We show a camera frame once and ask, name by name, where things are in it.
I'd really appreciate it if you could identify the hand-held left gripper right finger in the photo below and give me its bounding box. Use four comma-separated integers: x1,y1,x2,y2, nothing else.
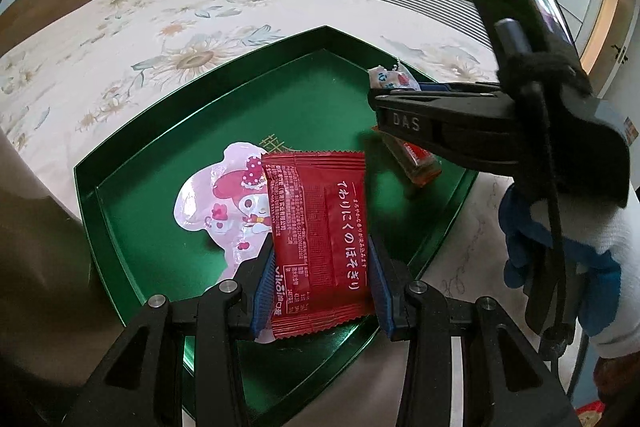
367,234,583,427

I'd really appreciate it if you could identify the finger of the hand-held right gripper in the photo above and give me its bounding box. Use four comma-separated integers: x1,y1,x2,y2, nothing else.
367,88,502,108
417,81,502,94

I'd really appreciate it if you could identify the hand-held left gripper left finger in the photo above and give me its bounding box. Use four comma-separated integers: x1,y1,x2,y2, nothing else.
64,247,277,427

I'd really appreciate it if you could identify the small white candy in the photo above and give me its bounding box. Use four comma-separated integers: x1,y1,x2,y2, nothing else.
367,63,420,92

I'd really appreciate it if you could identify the small red candy packet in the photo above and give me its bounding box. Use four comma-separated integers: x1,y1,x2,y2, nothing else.
372,127,443,185

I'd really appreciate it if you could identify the dark red snack packet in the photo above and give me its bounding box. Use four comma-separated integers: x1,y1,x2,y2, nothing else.
260,150,376,340

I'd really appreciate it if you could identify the pink cartoon snack packet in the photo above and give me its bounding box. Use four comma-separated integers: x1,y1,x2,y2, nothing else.
173,143,273,280

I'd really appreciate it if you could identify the green tray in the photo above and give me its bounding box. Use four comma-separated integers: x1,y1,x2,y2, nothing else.
73,25,481,427

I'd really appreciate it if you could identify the person's right hand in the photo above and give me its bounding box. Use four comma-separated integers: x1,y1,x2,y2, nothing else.
499,183,640,350

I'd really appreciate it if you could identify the brown black electric kettle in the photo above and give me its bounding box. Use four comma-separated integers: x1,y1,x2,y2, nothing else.
0,127,128,388

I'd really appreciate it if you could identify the floral pink bed quilt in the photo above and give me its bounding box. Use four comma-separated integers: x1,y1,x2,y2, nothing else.
0,0,551,427

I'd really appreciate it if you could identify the black cable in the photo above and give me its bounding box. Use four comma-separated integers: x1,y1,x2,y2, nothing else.
494,18,593,388

